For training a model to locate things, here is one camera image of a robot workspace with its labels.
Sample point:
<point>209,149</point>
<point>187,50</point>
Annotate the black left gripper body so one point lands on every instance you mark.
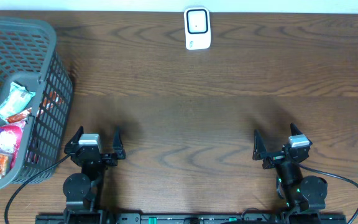
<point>95,156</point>

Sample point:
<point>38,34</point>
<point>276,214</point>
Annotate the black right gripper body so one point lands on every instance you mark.
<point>273,158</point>

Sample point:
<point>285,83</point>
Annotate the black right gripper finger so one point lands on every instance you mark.
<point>294,130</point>
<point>259,151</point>

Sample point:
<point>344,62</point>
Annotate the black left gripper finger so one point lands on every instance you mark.
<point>73,144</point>
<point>117,145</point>

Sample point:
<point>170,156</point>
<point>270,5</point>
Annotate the orange-red snack bar wrapper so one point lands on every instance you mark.
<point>19,116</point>

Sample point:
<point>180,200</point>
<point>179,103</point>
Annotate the mint green wipes pack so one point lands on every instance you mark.
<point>18,98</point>

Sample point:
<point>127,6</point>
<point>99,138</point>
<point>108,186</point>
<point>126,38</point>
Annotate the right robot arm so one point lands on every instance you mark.
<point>305,196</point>

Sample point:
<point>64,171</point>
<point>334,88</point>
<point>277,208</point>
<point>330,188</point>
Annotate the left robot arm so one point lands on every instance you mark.
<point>83,190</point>

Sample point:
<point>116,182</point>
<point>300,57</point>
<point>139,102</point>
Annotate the grey plastic mesh basket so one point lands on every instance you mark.
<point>29,58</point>

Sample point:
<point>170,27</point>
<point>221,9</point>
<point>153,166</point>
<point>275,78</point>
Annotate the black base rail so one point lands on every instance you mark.
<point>135,218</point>

